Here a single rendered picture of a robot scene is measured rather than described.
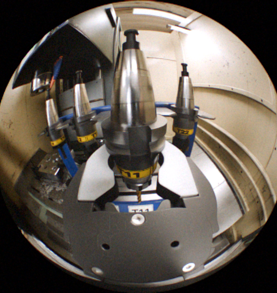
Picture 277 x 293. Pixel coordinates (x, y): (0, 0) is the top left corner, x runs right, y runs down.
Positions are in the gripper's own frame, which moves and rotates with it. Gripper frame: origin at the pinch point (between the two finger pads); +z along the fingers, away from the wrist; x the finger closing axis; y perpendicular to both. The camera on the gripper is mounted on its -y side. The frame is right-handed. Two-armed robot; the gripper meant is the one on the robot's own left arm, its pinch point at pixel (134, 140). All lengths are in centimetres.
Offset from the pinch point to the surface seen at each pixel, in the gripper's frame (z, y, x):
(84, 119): 6.3, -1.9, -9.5
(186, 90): 7.4, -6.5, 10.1
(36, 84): 17, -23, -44
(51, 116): 7.6, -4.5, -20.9
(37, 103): 86, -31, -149
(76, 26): 8.8, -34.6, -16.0
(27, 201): -17, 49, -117
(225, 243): -38, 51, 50
